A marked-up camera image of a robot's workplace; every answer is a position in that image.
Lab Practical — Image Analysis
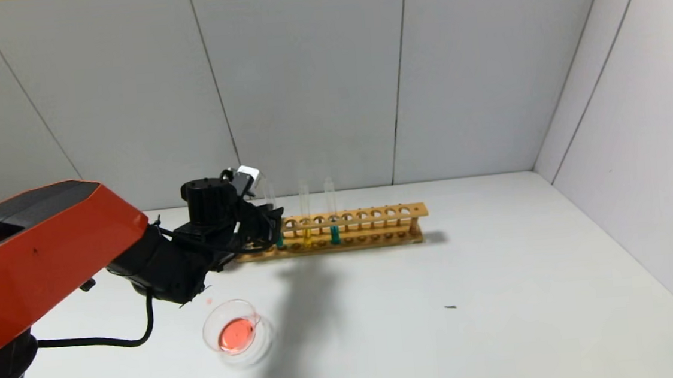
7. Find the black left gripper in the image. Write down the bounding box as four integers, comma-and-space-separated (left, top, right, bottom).
237, 202, 287, 251

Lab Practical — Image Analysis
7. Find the glass tube with blue-green liquid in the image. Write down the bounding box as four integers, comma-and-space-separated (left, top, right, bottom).
263, 182, 287, 250

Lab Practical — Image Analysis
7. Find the glass tube with yellow liquid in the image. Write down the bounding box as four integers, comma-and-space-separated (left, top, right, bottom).
298, 179, 316, 248

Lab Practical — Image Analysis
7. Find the glass tube with teal liquid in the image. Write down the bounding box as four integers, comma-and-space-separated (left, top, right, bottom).
324, 177, 342, 246

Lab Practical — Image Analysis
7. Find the wooden test tube rack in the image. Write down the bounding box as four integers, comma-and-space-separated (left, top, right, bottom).
231, 202, 433, 264

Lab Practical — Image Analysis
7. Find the clear glass spouted dish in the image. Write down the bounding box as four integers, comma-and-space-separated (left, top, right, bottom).
200, 295, 276, 369

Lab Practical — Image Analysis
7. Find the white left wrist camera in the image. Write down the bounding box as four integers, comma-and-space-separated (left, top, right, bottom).
231, 163, 263, 192

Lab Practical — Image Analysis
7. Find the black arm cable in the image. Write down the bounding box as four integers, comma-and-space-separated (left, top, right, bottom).
32, 289, 158, 356

